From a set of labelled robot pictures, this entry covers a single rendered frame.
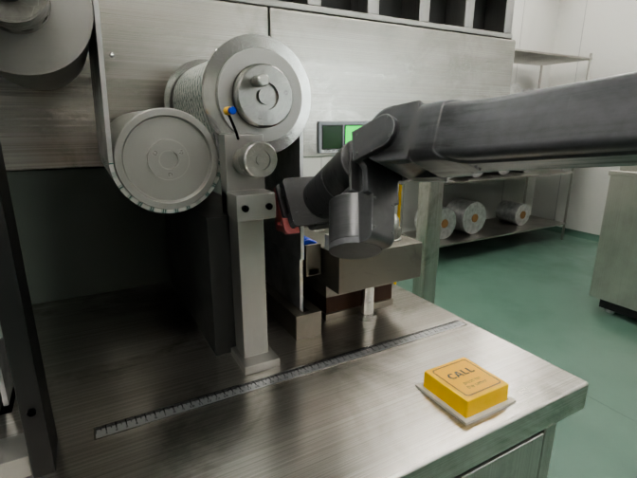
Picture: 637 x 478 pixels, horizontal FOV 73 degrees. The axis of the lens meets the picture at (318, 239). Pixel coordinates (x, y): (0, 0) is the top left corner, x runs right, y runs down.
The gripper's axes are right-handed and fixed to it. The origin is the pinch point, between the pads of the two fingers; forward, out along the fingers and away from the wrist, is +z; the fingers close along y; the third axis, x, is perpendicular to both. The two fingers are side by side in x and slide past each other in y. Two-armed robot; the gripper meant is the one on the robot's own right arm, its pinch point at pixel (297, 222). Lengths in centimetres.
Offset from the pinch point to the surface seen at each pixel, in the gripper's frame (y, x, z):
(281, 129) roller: -3.6, 10.1, -9.4
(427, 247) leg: 72, 2, 53
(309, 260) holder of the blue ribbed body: 1.6, -5.6, 2.1
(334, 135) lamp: 24.7, 25.6, 19.2
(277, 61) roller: -4.0, 17.2, -13.7
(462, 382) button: 8.5, -26.3, -14.4
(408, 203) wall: 253, 84, 254
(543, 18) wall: 423, 240, 156
